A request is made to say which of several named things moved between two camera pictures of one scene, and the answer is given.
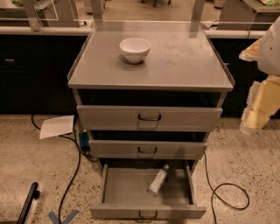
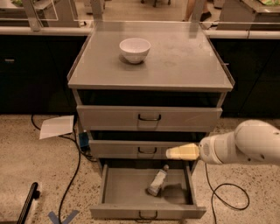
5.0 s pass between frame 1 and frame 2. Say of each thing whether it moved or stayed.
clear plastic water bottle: stayed
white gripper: moved
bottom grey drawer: stayed
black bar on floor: stayed
